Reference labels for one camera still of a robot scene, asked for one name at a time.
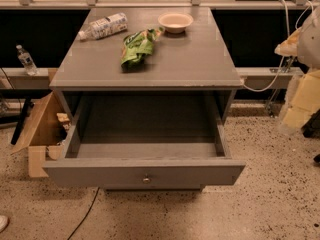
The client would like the grey top drawer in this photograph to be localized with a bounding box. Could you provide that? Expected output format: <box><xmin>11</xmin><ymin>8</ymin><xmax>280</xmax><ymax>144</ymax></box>
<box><xmin>44</xmin><ymin>92</ymin><xmax>245</xmax><ymax>190</ymax></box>

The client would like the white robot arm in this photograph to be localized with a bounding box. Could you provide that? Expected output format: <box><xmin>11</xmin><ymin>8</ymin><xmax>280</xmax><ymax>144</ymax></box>
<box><xmin>275</xmin><ymin>6</ymin><xmax>320</xmax><ymax>134</ymax></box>

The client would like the round metal drawer knob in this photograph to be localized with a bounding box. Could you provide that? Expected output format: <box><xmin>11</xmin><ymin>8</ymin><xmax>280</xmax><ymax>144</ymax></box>
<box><xmin>142</xmin><ymin>176</ymin><xmax>151</xmax><ymax>184</ymax></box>

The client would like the grey wooden cabinet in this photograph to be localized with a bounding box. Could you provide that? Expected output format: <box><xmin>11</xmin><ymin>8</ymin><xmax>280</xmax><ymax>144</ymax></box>
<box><xmin>49</xmin><ymin>6</ymin><xmax>245</xmax><ymax>191</ymax></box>

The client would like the green chip bag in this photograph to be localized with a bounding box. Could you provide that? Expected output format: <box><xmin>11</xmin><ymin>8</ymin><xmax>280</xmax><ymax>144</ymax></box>
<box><xmin>121</xmin><ymin>27</ymin><xmax>164</xmax><ymax>69</ymax></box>

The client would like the white paper bowl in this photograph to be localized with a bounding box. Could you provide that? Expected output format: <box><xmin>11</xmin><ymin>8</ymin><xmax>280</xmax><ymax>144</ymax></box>
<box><xmin>158</xmin><ymin>13</ymin><xmax>193</xmax><ymax>34</ymax></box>

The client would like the metal railing shelf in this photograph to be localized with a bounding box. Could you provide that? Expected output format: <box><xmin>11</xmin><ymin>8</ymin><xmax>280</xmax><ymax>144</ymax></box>
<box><xmin>0</xmin><ymin>67</ymin><xmax>303</xmax><ymax>90</ymax></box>

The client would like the clear plastic bottle lying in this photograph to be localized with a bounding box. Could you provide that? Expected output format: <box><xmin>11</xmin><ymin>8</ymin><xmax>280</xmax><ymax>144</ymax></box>
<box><xmin>78</xmin><ymin>13</ymin><xmax>128</xmax><ymax>40</ymax></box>

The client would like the brown cardboard box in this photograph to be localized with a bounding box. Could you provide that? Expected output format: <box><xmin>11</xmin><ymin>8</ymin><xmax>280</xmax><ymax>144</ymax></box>
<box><xmin>12</xmin><ymin>90</ymin><xmax>70</xmax><ymax>178</ymax></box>

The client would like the black stand leg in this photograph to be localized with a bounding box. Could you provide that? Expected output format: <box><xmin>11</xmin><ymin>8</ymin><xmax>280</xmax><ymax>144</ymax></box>
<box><xmin>11</xmin><ymin>97</ymin><xmax>33</xmax><ymax>145</ymax></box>

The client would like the metal tripod rod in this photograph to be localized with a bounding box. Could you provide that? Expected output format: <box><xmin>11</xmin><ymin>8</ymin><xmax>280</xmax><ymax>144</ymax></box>
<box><xmin>264</xmin><ymin>55</ymin><xmax>296</xmax><ymax>118</ymax></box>

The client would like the small upright water bottle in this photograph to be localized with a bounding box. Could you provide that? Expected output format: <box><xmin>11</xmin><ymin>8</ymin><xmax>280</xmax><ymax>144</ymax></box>
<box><xmin>16</xmin><ymin>45</ymin><xmax>38</xmax><ymax>76</ymax></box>

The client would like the white shoe tip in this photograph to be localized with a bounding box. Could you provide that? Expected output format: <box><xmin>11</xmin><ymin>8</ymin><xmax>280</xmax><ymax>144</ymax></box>
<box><xmin>0</xmin><ymin>215</ymin><xmax>9</xmax><ymax>232</ymax></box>

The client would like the black floor cable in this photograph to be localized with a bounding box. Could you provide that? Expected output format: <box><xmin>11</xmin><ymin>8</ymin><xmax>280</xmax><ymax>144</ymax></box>
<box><xmin>66</xmin><ymin>187</ymin><xmax>101</xmax><ymax>240</ymax></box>

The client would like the white cable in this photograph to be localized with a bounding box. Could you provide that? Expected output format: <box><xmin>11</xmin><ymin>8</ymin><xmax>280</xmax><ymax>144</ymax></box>
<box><xmin>241</xmin><ymin>0</ymin><xmax>316</xmax><ymax>93</ymax></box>

